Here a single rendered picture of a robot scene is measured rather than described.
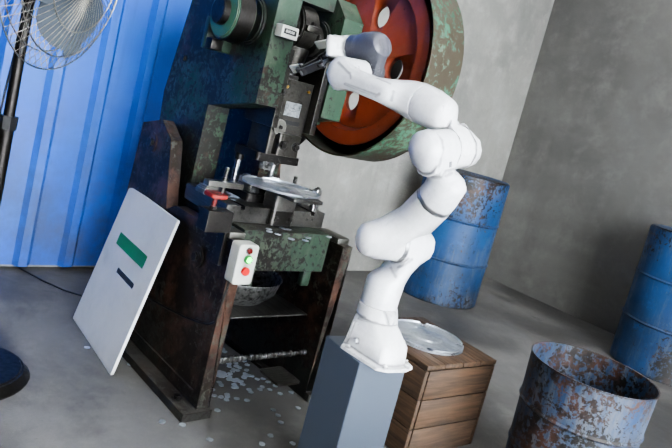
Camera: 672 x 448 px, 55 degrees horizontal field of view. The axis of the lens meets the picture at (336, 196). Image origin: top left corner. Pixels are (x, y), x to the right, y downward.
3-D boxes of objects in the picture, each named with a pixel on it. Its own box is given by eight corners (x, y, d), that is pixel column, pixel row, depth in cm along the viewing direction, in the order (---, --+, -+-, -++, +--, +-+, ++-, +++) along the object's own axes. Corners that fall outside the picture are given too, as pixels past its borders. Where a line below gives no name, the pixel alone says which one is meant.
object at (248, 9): (259, 61, 219) (275, -5, 216) (231, 53, 211) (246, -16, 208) (226, 54, 235) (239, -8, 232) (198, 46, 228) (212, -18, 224)
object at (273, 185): (288, 182, 256) (289, 180, 256) (335, 202, 235) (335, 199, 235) (227, 173, 236) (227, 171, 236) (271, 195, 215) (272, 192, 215)
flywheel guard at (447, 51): (431, 183, 245) (491, -34, 234) (380, 175, 226) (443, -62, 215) (277, 131, 320) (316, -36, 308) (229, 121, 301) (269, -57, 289)
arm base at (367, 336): (422, 371, 185) (435, 326, 183) (371, 373, 174) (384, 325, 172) (377, 338, 203) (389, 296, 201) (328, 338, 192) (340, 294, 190)
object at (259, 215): (322, 228, 251) (325, 213, 250) (223, 221, 221) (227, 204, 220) (278, 206, 273) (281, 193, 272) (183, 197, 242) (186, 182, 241)
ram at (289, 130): (304, 161, 239) (323, 82, 235) (271, 156, 229) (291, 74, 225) (277, 151, 252) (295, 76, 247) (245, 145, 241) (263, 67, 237)
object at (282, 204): (315, 237, 230) (325, 201, 228) (285, 235, 220) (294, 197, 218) (276, 217, 248) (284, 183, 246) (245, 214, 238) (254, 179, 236)
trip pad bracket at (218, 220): (222, 266, 212) (235, 209, 209) (196, 266, 205) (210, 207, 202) (213, 260, 216) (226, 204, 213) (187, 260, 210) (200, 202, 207)
